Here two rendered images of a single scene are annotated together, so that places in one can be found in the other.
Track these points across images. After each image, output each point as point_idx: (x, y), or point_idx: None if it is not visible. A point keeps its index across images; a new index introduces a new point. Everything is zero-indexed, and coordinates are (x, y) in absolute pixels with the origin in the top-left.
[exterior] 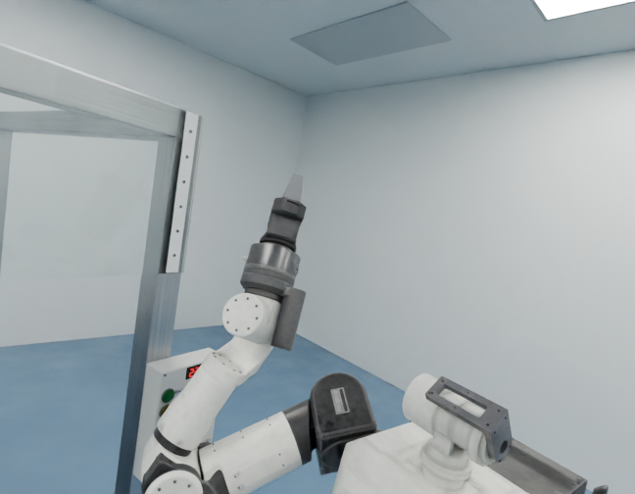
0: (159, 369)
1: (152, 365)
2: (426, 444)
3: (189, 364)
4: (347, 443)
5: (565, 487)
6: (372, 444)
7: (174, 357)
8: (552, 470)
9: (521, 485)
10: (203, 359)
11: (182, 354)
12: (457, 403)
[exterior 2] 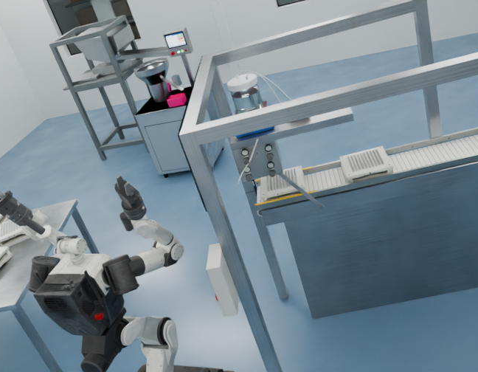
0: (212, 244)
1: (218, 243)
2: (81, 255)
3: (208, 254)
4: (109, 257)
5: (42, 286)
6: (99, 255)
7: (219, 251)
8: (43, 289)
9: (56, 274)
10: (209, 260)
11: (220, 255)
12: (68, 239)
